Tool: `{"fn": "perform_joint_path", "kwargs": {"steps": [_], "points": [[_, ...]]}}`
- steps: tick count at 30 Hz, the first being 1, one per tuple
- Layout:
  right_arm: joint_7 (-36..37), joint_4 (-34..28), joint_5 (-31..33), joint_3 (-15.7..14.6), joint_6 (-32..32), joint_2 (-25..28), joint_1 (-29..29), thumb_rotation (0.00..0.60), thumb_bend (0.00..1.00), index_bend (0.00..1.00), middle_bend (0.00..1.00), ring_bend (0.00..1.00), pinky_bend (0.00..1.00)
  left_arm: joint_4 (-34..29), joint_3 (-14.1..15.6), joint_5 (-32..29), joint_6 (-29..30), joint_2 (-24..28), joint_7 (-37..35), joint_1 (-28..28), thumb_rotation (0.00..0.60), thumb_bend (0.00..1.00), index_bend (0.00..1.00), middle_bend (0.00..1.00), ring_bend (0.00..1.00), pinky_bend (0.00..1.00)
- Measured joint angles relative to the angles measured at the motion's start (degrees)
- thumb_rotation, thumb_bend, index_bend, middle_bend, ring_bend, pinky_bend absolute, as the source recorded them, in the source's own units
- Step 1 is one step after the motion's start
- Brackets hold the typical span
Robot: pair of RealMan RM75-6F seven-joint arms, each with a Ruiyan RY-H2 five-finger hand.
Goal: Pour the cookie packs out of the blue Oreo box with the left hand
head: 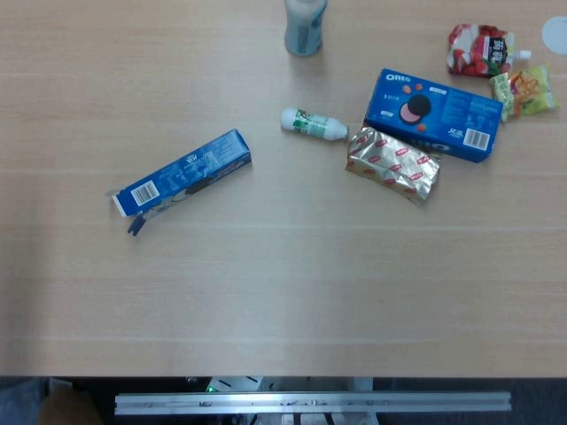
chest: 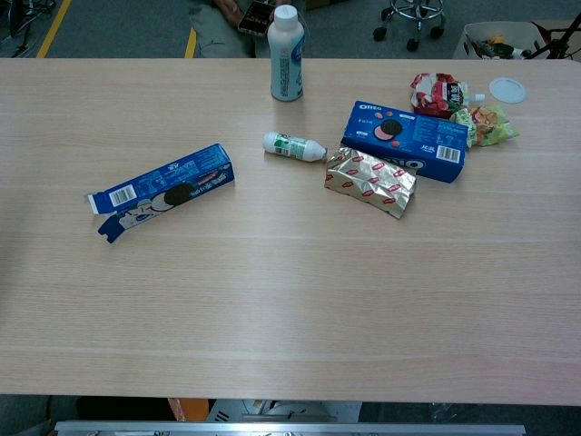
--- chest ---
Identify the blue oreo box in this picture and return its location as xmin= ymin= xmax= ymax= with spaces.
xmin=340 ymin=100 xmax=469 ymax=184
xmin=85 ymin=143 xmax=236 ymax=244

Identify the closed blue Oreo box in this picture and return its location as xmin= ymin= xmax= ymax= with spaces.
xmin=340 ymin=100 xmax=469 ymax=184

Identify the small white green-label bottle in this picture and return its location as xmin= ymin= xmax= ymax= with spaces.
xmin=262 ymin=131 xmax=328 ymax=164

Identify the gold foil snack packet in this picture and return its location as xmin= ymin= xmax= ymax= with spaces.
xmin=324 ymin=146 xmax=418 ymax=220

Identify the tall white drink bottle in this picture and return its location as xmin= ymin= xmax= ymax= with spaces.
xmin=266 ymin=5 xmax=306 ymax=103

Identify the red white spout pouch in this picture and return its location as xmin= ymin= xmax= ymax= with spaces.
xmin=409 ymin=73 xmax=487 ymax=119

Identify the smartphone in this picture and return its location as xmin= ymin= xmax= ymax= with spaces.
xmin=237 ymin=0 xmax=278 ymax=37

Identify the seated person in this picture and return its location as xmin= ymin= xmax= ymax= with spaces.
xmin=187 ymin=0 xmax=279 ymax=59

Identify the green yellow snack bag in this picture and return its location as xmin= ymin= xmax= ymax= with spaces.
xmin=449 ymin=103 xmax=521 ymax=149

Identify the chrome swivel stool base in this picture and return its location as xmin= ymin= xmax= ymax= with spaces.
xmin=372 ymin=0 xmax=448 ymax=53

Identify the white round lid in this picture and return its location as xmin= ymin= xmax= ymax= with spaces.
xmin=488 ymin=76 xmax=527 ymax=104

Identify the white bin with clutter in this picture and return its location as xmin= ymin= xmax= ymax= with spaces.
xmin=452 ymin=21 xmax=581 ymax=61

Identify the silver metal frame rail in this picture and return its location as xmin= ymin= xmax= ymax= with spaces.
xmin=54 ymin=420 xmax=527 ymax=436

